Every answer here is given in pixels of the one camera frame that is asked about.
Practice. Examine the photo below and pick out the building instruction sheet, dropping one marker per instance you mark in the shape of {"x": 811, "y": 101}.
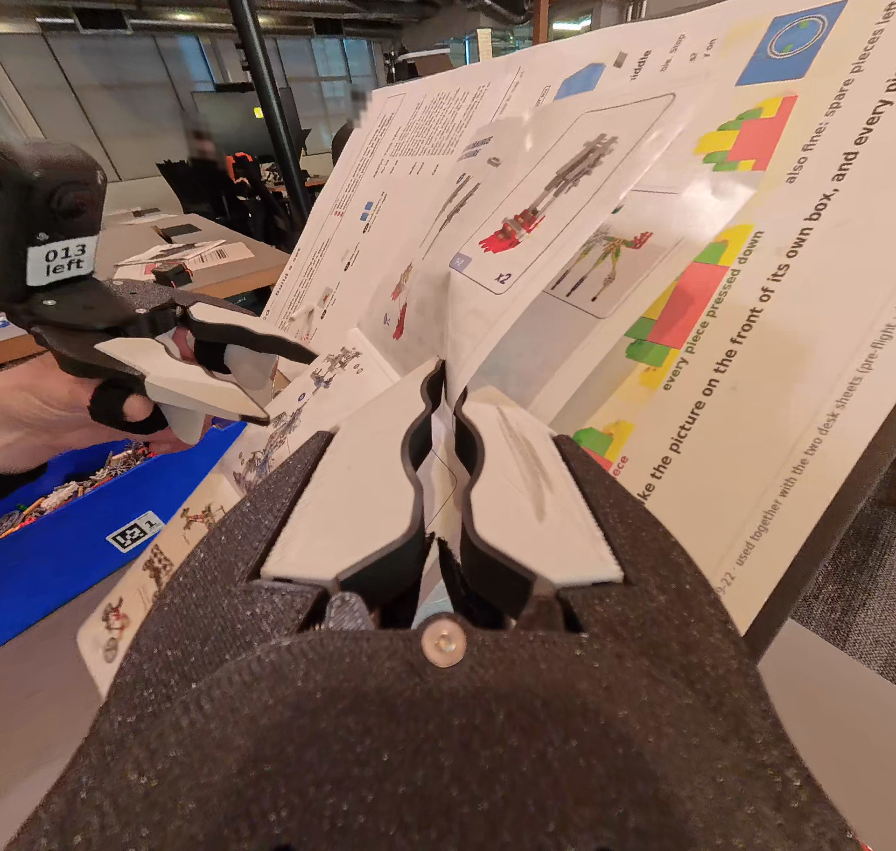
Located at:
{"x": 546, "y": 249}

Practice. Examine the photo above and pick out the pile of colourful building pieces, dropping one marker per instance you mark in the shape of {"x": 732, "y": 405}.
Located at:
{"x": 77, "y": 483}

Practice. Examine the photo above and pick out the background work table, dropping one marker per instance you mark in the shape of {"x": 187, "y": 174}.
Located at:
{"x": 126, "y": 235}

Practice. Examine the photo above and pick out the blue plastic bin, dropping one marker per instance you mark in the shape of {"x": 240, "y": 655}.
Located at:
{"x": 84, "y": 571}

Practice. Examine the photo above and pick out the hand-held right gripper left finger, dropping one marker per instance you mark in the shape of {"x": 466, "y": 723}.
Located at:
{"x": 343, "y": 501}

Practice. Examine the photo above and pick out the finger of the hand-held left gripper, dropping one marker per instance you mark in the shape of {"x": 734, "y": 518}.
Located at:
{"x": 238, "y": 329}
{"x": 182, "y": 382}

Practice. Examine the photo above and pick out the white book stand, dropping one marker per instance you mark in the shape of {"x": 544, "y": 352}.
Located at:
{"x": 304, "y": 315}

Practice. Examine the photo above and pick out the white task instruction board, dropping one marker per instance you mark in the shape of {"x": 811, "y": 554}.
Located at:
{"x": 770, "y": 305}

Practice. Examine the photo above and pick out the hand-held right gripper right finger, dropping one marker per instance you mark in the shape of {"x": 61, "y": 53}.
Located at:
{"x": 546, "y": 515}

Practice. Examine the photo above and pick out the person's left hand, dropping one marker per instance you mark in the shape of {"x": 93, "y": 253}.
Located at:
{"x": 42, "y": 417}

